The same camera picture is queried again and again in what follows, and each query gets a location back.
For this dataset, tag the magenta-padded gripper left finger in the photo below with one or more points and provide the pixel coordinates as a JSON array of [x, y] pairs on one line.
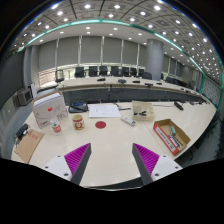
[[77, 159]]

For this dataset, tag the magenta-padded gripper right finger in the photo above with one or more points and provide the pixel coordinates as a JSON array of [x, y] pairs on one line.
[[146, 159]]

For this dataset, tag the clear red-capped water bottle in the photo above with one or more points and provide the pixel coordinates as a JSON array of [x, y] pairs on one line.
[[56, 127]]

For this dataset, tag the red-edged open cardboard box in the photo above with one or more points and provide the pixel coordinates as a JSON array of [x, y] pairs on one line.
[[165, 135]]

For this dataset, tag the red floral ceramic mug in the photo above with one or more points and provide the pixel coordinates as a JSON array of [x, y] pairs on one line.
[[78, 122]]

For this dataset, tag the flat round red coaster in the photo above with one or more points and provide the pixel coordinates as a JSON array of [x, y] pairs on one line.
[[100, 124]]

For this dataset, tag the white power strip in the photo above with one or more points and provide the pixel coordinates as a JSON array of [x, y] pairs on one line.
[[128, 120]]

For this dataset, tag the black marker pen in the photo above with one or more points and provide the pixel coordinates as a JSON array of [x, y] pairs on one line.
[[140, 114]]

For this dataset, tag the brown paper envelope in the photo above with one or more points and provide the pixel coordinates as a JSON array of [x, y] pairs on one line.
[[29, 145]]

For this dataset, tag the white desk organizer box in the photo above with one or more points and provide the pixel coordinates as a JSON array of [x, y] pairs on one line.
[[143, 108]]

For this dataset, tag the white printed paper sheet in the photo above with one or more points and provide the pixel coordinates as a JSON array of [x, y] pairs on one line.
[[104, 111]]

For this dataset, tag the white copy paper box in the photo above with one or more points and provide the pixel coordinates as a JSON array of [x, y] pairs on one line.
[[49, 110]]

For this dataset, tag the black desk microphone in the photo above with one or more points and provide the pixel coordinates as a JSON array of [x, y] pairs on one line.
[[178, 106]]

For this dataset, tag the black power adapter bundle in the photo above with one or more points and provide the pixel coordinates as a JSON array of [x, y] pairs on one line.
[[22, 130]]

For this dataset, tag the long curved conference desk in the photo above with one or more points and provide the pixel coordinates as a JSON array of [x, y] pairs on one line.
[[110, 95]]

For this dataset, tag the grey box cabinet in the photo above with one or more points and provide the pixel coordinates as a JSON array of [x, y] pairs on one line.
[[24, 97]]

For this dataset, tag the row of black office chairs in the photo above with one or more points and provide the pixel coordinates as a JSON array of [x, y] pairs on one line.
[[103, 70]]

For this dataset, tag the group of ceiling lights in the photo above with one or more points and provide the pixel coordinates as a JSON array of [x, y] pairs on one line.
[[87, 6]]

